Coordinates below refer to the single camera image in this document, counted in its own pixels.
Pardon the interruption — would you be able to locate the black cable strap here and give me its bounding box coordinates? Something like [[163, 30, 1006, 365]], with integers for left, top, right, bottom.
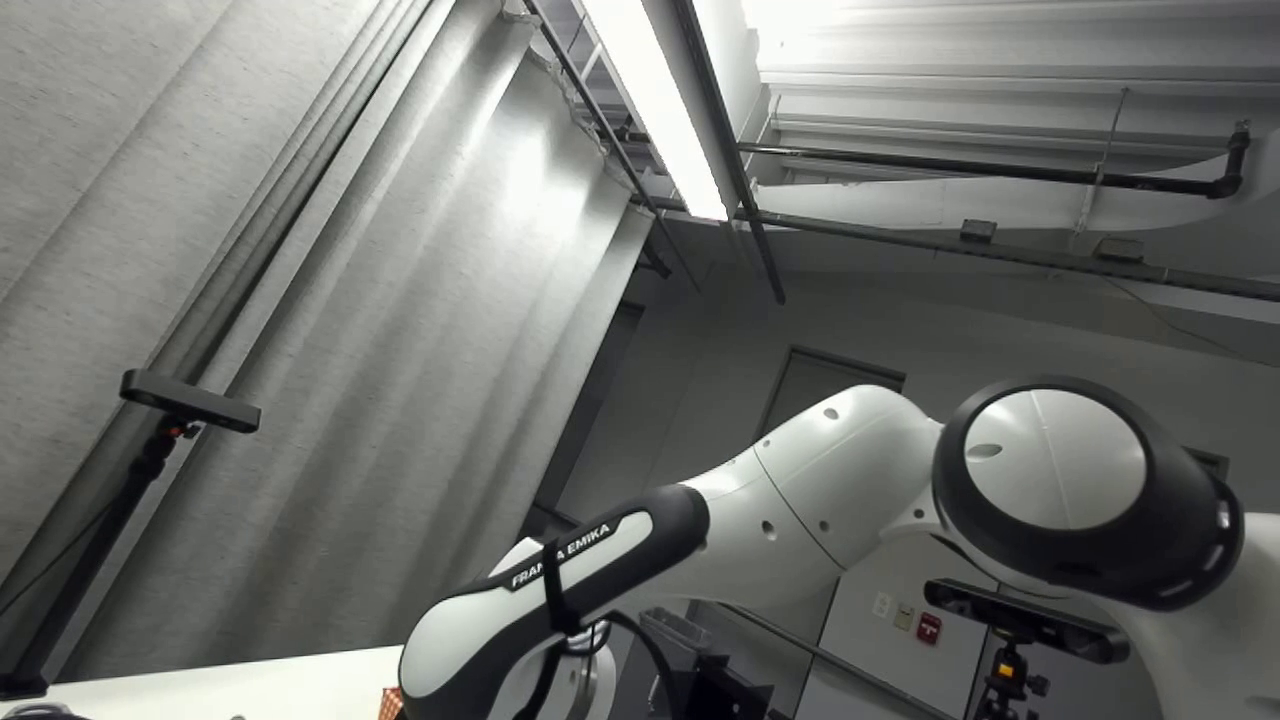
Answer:
[[537, 526, 591, 638]]

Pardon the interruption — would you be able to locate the ceiling cable tray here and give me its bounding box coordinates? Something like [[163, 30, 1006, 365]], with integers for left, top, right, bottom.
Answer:
[[515, 0, 666, 217]]

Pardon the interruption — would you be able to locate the black bar camera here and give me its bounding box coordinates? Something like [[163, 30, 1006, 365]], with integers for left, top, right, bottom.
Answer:
[[920, 570, 1137, 668], [118, 369, 264, 439]]

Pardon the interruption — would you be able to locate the grey ceiling conduit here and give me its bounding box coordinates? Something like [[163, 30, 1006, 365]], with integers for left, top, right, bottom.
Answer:
[[657, 202, 1280, 305]]

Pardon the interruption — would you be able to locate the grey door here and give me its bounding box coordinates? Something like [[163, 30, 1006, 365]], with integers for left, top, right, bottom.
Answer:
[[757, 342, 908, 439]]

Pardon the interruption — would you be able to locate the black ceiling pipe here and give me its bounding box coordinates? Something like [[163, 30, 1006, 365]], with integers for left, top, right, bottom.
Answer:
[[737, 119, 1257, 202]]

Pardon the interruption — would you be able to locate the ceiling light fixture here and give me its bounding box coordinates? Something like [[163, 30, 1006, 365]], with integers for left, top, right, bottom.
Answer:
[[580, 0, 737, 225]]

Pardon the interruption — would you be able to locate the black background equipment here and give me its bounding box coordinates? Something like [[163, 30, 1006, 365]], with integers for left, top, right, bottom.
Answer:
[[638, 605, 780, 720]]

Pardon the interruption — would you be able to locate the grey curtain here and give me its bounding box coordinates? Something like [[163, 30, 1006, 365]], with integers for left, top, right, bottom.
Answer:
[[66, 0, 659, 683]]

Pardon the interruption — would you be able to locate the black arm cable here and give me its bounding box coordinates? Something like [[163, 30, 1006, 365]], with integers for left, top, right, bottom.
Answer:
[[514, 605, 690, 720]]

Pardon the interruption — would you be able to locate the black tripod stand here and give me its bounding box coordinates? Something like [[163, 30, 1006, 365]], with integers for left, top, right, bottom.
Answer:
[[964, 638, 1055, 720], [0, 416, 191, 705]]

